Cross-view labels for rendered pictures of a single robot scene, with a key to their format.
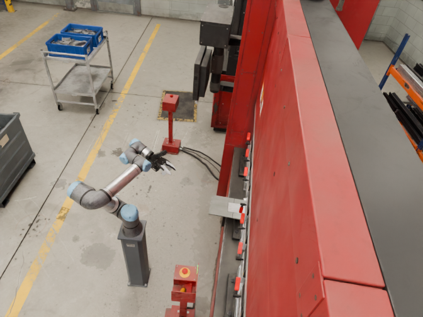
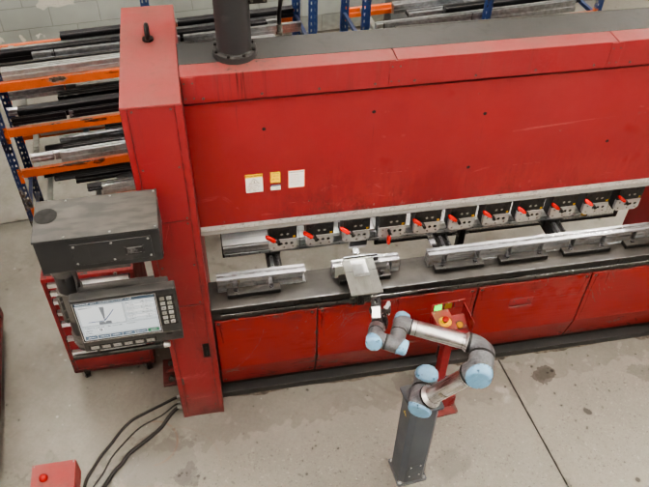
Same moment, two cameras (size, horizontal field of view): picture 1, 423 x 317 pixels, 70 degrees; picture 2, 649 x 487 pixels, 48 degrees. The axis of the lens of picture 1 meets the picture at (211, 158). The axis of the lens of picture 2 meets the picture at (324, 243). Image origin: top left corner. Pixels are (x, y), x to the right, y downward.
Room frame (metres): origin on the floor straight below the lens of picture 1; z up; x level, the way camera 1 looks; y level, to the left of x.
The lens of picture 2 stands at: (2.31, 2.45, 4.01)
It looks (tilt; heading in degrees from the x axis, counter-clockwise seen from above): 45 degrees down; 255
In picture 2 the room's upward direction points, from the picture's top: 2 degrees clockwise
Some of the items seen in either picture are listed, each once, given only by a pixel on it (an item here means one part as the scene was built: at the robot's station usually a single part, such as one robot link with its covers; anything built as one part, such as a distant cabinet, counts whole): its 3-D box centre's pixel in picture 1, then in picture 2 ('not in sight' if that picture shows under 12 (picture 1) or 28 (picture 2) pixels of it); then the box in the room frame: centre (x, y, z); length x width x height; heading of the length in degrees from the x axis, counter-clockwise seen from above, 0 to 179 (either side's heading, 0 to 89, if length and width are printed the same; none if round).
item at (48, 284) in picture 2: not in sight; (104, 300); (2.87, -0.74, 0.50); 0.50 x 0.50 x 1.00; 87
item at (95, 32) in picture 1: (83, 35); not in sight; (4.32, 2.10, 0.92); 0.50 x 0.36 x 0.18; 92
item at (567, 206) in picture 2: not in sight; (560, 201); (0.22, -0.25, 1.26); 0.15 x 0.09 x 0.17; 177
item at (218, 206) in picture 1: (227, 207); (362, 276); (1.40, -0.16, 1.00); 0.26 x 0.18 x 0.01; 87
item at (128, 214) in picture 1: (129, 215); (425, 379); (1.26, 0.53, 0.94); 0.13 x 0.12 x 0.14; 61
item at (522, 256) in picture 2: not in sight; (522, 257); (0.39, -0.20, 0.89); 0.30 x 0.05 x 0.03; 177
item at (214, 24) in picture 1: (213, 60); (113, 283); (2.67, 0.09, 1.53); 0.51 x 0.25 x 0.85; 178
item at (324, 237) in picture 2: (255, 163); (318, 229); (1.62, -0.32, 1.26); 0.15 x 0.09 x 0.17; 177
